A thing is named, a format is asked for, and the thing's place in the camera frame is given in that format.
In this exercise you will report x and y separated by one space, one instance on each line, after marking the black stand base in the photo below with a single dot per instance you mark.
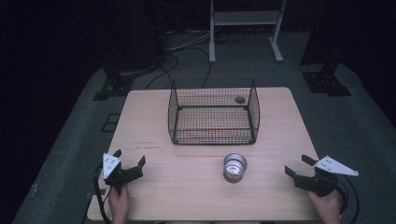
116 85
325 83

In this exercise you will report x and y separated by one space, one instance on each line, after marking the silver metal cup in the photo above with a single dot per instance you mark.
234 168

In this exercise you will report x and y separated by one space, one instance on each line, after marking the person's right hand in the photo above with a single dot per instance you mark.
325 207

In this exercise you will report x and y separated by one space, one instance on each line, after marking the white metal stand frame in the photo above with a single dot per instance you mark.
246 18

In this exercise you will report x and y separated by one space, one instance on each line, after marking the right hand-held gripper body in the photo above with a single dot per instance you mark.
320 183

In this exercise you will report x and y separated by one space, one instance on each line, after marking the person's left hand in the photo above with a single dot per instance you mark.
119 203

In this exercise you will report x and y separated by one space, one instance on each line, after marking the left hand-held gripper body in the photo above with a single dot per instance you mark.
120 175

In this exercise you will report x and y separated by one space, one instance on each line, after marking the small dark round cap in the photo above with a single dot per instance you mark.
240 100

